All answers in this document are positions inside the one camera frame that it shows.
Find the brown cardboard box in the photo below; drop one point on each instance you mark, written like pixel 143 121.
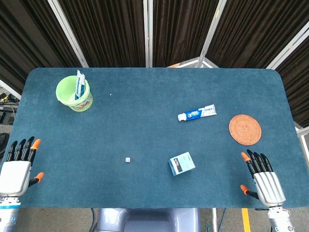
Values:
pixel 176 65

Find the round woven orange coaster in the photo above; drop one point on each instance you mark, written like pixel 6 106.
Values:
pixel 245 130

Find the grey robot torso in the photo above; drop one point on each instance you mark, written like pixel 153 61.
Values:
pixel 149 220

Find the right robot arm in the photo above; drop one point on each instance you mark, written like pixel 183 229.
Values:
pixel 281 220

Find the light blue cardboard box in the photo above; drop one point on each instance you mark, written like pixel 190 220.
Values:
pixel 182 164

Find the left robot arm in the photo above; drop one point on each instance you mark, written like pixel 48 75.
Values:
pixel 8 215

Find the green plastic cup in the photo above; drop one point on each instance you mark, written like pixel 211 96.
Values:
pixel 82 102

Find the dark pleated screen panel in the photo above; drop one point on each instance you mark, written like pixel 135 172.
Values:
pixel 178 29
pixel 108 31
pixel 299 84
pixel 253 31
pixel 29 36

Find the blue white toothpaste tube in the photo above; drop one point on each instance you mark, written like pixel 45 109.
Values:
pixel 196 113

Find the blue white sachet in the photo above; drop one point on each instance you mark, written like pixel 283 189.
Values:
pixel 78 82
pixel 82 84

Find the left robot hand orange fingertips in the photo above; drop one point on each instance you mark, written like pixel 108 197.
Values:
pixel 14 176

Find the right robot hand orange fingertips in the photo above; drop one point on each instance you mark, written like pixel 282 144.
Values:
pixel 269 186

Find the metal table leg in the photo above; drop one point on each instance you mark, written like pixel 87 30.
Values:
pixel 214 220

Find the white die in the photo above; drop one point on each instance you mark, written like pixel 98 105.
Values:
pixel 128 159

